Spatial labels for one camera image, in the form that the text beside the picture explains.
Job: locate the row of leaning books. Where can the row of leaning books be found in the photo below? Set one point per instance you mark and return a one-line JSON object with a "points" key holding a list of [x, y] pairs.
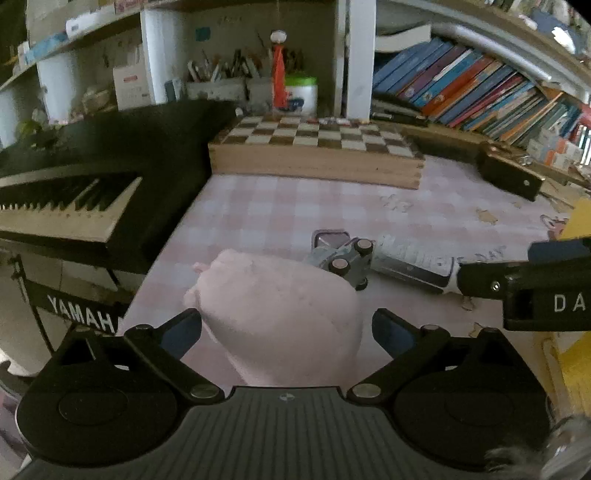
{"points": [[471, 87]]}

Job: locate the wooden chess board box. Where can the wooden chess board box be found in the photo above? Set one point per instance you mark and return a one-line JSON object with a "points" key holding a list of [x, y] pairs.
{"points": [[318, 147]]}

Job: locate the small green plant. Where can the small green plant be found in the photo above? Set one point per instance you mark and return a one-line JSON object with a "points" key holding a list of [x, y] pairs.
{"points": [[39, 131]]}

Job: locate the white wall shelf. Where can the white wall shelf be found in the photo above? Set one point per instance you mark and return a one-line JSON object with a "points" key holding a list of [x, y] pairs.
{"points": [[92, 50]]}

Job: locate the brush pen holder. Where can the brush pen holder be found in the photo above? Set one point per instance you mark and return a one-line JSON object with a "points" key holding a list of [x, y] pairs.
{"points": [[226, 78]]}

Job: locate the black stapler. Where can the black stapler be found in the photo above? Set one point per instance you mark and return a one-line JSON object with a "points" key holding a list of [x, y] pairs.
{"points": [[399, 115]]}

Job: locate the green lid jar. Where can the green lid jar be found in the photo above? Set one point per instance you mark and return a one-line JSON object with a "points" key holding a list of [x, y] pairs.
{"points": [[301, 94]]}

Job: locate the white tissue packet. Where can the white tissue packet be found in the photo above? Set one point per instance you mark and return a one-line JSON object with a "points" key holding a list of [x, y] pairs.
{"points": [[82, 25]]}

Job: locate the orange red bottle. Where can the orange red bottle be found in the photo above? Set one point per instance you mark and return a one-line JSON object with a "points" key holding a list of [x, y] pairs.
{"points": [[279, 78]]}

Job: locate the yellow cardboard box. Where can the yellow cardboard box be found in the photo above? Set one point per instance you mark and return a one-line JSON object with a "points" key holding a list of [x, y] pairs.
{"points": [[577, 369]]}

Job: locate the grey furry object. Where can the grey furry object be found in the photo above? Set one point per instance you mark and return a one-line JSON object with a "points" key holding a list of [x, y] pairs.
{"points": [[531, 454]]}

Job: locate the pink plush toy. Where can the pink plush toy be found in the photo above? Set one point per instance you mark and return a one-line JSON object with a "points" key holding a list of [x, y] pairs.
{"points": [[281, 323]]}

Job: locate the white bookshelf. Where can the white bookshelf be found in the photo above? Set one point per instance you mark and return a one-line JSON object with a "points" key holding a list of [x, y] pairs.
{"points": [[360, 55]]}

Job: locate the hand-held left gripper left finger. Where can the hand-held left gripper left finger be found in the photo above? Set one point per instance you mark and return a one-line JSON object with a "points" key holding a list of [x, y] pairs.
{"points": [[182, 334]]}

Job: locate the black electronic keyboard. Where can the black electronic keyboard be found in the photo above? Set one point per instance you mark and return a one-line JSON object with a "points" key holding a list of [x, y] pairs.
{"points": [[92, 194]]}

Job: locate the black keyboard stand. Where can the black keyboard stand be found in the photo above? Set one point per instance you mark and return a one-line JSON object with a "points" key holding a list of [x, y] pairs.
{"points": [[74, 309]]}

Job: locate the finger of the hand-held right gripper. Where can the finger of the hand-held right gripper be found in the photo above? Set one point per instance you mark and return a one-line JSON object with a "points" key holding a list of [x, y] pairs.
{"points": [[485, 279], [510, 173]]}

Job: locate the pink checkered tablecloth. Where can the pink checkered tablecloth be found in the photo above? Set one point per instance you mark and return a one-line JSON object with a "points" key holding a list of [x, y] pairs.
{"points": [[286, 212]]}

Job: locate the white box red label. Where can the white box red label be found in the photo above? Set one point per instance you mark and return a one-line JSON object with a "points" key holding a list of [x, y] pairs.
{"points": [[133, 87]]}

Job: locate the grey toy car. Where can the grey toy car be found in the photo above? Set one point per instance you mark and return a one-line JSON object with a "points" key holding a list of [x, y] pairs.
{"points": [[344, 261]]}

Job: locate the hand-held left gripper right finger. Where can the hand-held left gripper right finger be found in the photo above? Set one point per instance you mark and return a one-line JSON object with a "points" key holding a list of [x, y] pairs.
{"points": [[395, 333]]}

